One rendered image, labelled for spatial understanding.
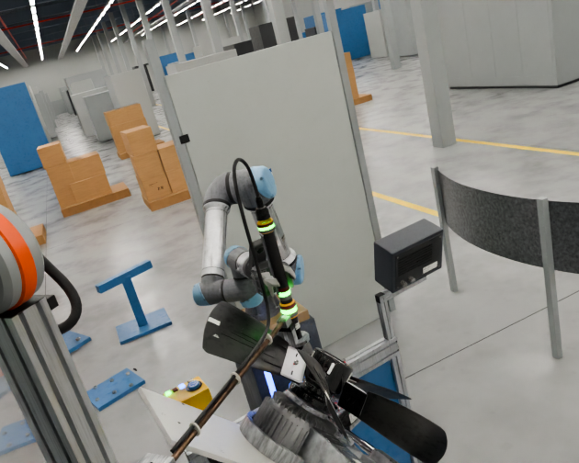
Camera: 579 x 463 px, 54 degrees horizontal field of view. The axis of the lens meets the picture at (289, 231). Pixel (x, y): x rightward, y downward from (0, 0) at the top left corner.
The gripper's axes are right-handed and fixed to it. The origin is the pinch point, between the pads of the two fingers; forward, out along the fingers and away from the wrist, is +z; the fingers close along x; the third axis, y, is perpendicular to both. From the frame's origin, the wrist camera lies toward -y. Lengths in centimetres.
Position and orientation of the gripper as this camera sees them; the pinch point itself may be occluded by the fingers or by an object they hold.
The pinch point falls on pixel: (284, 277)
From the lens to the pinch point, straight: 149.0
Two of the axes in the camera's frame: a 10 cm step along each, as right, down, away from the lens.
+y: 2.4, 9.1, 3.3
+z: 4.8, 1.8, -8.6
